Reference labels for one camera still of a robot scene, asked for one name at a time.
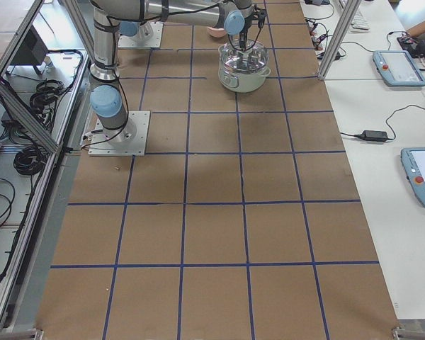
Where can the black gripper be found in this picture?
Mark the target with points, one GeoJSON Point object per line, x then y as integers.
{"type": "Point", "coordinates": [244, 37]}

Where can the glass pot lid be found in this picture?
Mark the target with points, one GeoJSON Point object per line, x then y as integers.
{"type": "Point", "coordinates": [253, 58]}

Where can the mint green electric pot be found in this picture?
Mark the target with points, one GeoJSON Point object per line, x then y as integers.
{"type": "Point", "coordinates": [242, 83]}

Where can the pink bowl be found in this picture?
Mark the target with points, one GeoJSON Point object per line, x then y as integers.
{"type": "Point", "coordinates": [216, 32]}

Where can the white keyboard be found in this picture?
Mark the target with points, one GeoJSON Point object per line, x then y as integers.
{"type": "Point", "coordinates": [359, 23]}

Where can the blue teach pendant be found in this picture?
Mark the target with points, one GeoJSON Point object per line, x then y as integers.
{"type": "Point", "coordinates": [397, 68]}
{"type": "Point", "coordinates": [413, 162]}

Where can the black power brick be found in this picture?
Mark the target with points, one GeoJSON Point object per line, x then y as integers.
{"type": "Point", "coordinates": [373, 136]}

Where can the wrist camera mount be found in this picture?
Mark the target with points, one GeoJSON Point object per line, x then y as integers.
{"type": "Point", "coordinates": [259, 15]}

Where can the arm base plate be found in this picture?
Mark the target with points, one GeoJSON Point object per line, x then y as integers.
{"type": "Point", "coordinates": [131, 141]}
{"type": "Point", "coordinates": [134, 44]}

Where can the aluminium frame post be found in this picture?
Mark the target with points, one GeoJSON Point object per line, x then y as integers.
{"type": "Point", "coordinates": [340, 30]}

